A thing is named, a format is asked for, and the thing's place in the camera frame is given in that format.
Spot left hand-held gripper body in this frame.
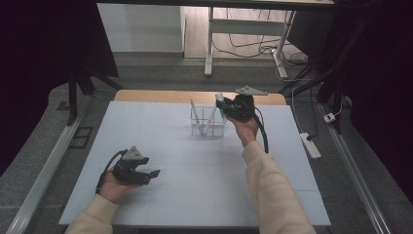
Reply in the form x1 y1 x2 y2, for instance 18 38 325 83
111 145 154 186

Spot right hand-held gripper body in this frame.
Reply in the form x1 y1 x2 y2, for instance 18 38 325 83
228 85 269 123

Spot clear plastic pen holder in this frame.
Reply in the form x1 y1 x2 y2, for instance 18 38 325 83
190 105 228 137

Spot person's right hand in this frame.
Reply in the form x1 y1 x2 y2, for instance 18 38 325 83
226 113 260 148

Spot person's left hand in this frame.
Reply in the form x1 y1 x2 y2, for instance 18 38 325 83
97 170 139 204

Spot white table mat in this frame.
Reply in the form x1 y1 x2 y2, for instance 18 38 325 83
57 100 332 227

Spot black floor plate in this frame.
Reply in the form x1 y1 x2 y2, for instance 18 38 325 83
68 126 94 150

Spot wooden table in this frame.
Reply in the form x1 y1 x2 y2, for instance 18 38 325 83
113 89 288 106

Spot white power strip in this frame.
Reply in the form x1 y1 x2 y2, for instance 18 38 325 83
299 132 322 160

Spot black metal stand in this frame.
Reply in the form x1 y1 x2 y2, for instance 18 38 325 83
279 13 378 135

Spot black tripod stand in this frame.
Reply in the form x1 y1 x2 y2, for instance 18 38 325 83
66 64 125 126

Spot white cabinet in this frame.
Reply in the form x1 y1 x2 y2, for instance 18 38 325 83
96 3 186 54

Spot dark curtain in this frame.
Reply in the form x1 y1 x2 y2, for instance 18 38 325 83
0 0 120 176
334 0 413 199

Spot left hand-held gripper black cable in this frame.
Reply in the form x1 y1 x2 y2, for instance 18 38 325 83
95 149 130 194

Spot hand-held gripper black cable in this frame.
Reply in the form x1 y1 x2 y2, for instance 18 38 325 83
252 106 270 154
95 149 130 194

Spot right hand-held gripper black cable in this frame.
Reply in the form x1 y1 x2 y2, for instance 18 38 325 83
252 106 270 154

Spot tangle of floor cables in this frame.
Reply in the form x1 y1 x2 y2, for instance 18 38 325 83
212 8 310 66

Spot white frame desk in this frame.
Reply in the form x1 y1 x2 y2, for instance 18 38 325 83
204 0 335 79

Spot aluminium rail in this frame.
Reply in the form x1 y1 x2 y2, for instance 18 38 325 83
318 103 393 234
6 113 84 234

